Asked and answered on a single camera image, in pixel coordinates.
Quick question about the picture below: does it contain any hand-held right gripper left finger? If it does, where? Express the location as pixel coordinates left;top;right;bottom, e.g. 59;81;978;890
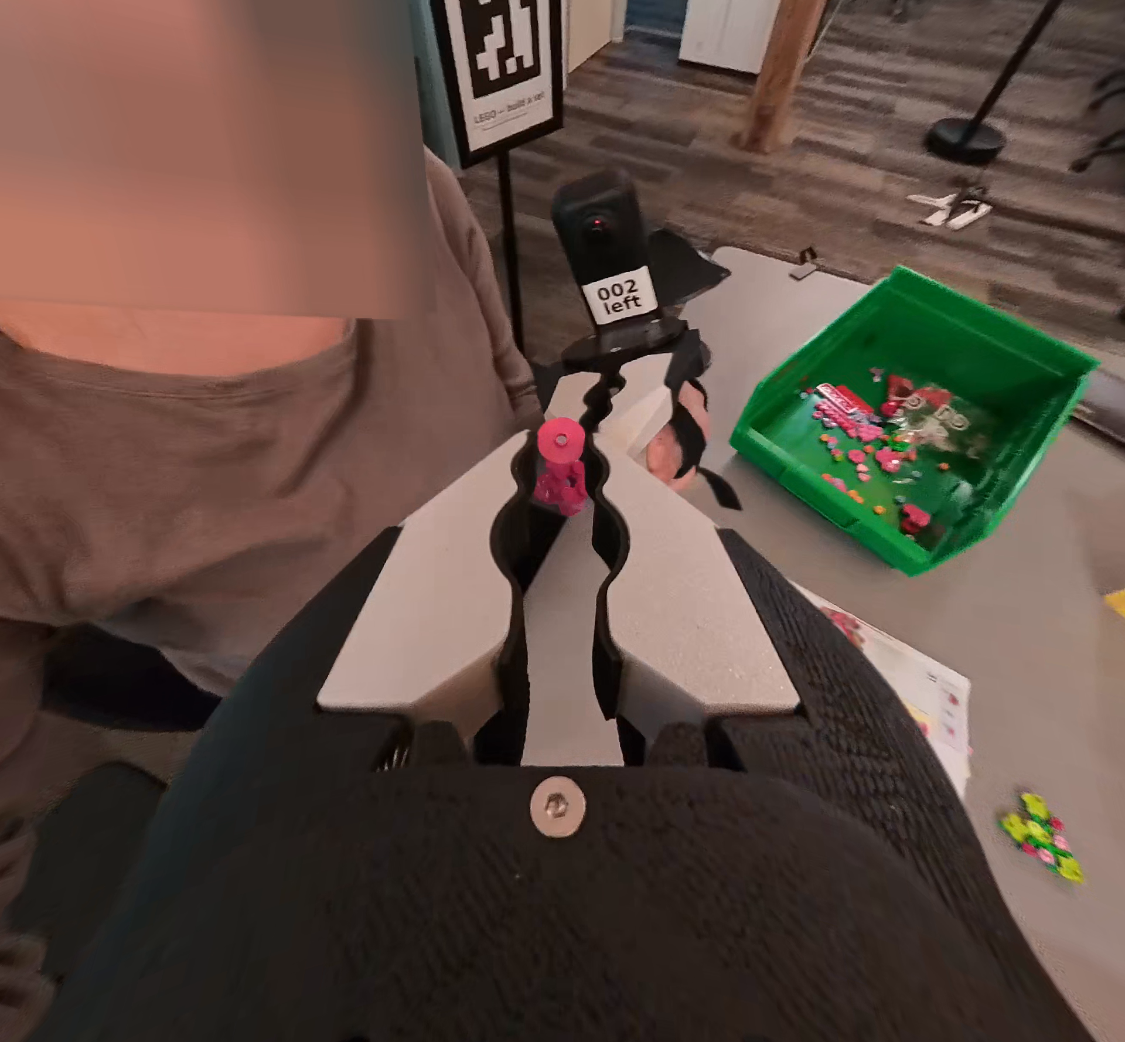
318;431;541;762

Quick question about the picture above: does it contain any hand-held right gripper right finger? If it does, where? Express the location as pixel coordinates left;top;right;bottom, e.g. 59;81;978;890
587;442;801;762

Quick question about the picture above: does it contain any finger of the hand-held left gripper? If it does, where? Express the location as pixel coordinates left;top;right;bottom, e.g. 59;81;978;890
538;367;609;445
598;367;676;456

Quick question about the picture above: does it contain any pink round lego piece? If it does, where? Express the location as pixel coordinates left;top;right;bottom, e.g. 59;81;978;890
533;418;589;518

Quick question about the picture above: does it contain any green plastic bin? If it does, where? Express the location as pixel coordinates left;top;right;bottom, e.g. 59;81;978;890
729;265;1102;577

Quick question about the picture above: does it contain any pile of loose lego pieces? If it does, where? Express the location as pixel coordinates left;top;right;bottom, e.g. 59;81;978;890
800;367;977;544

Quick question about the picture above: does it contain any open lego instruction booklet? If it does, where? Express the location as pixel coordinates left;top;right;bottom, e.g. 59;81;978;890
791;585;974;799

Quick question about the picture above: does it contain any small green pink lego cluster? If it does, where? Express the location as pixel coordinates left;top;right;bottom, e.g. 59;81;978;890
997;789;1088;887

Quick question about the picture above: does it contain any person's left hand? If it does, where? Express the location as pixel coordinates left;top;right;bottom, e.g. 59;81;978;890
646;378;713;491

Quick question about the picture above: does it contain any black framed marker sign stand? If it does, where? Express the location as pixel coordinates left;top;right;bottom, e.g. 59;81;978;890
413;0;565;353

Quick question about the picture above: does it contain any person's torso in grey shirt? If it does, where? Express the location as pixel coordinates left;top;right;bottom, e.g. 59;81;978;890
0;147;548;700

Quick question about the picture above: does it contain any clear plastic bag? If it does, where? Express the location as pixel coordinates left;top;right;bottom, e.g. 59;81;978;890
883;387;998;458

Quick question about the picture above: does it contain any black floor stand round base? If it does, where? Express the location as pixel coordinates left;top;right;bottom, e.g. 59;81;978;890
925;0;1119;166

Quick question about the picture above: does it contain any wooden support post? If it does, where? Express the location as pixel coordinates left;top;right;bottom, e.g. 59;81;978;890
734;0;858;155

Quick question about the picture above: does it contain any white floor bracket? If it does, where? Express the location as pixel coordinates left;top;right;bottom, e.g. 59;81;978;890
905;188;996;231

